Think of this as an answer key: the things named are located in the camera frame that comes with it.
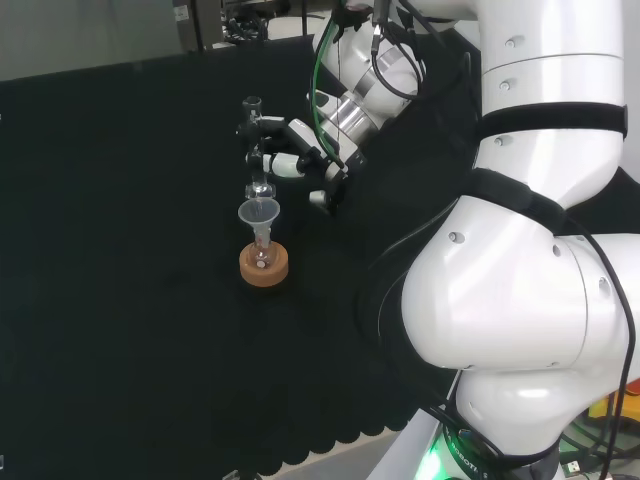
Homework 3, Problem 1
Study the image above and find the black bench cloth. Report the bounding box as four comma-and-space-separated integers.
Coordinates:
0, 34, 640, 477

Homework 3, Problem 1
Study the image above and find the clear glass graduated cylinder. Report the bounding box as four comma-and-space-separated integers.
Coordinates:
241, 95, 279, 200

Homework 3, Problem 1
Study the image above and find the yellow stop button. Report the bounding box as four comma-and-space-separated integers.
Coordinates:
586, 378, 640, 427

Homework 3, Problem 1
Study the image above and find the grey metal cabinet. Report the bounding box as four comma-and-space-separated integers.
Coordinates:
172, 0, 226, 54

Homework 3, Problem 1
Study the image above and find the round-bottom glass flask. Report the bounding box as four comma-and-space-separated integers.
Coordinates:
251, 227, 278, 269

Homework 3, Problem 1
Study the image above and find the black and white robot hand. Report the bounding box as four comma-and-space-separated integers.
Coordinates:
234, 112, 369, 217

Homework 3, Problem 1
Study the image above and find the black cable bundle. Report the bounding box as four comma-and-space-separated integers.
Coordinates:
222, 13, 272, 45

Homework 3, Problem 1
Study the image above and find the clear plastic funnel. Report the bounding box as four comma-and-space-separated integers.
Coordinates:
236, 199, 282, 246

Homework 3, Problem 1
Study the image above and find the brown cork ring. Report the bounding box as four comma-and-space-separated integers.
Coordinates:
238, 241, 291, 288

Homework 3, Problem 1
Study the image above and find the green cable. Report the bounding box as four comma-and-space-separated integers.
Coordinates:
309, 14, 346, 169

